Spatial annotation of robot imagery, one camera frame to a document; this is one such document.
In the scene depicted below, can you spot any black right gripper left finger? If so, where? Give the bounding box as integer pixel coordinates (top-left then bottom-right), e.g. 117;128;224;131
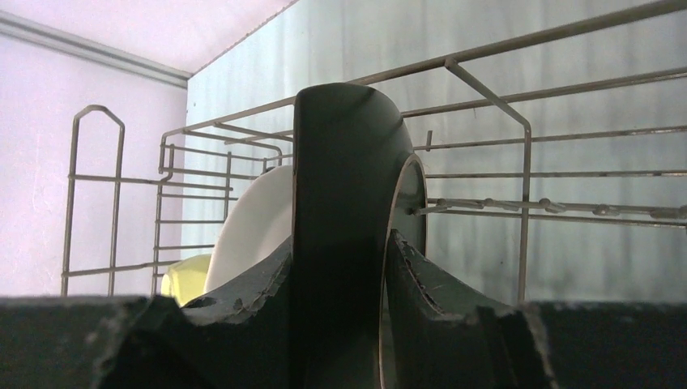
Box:
1;239;292;388

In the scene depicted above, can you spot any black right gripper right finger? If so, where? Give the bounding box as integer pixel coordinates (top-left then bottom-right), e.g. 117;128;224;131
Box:
386;231;686;388

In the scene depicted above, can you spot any white plate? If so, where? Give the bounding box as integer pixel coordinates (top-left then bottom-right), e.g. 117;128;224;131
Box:
203;165;293;293

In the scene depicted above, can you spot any dark teal plate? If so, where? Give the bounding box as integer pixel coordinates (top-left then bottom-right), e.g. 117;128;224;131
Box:
288;83;426;388

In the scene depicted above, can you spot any grey wire dish rack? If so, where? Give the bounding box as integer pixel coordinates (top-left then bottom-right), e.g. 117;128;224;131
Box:
61;1;686;302

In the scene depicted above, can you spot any yellow mug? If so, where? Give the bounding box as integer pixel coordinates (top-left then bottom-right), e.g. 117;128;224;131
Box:
160;254;211;306

